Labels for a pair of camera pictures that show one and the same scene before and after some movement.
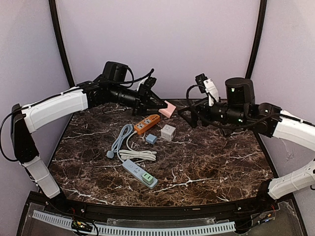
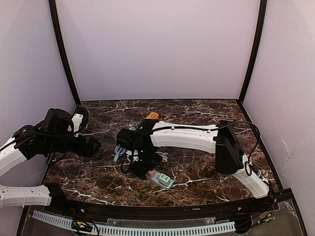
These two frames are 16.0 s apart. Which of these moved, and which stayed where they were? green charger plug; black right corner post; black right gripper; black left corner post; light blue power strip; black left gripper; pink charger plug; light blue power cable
Moved: light blue power strip; black right gripper; green charger plug; pink charger plug; light blue power cable; black left gripper
Stayed: black right corner post; black left corner post
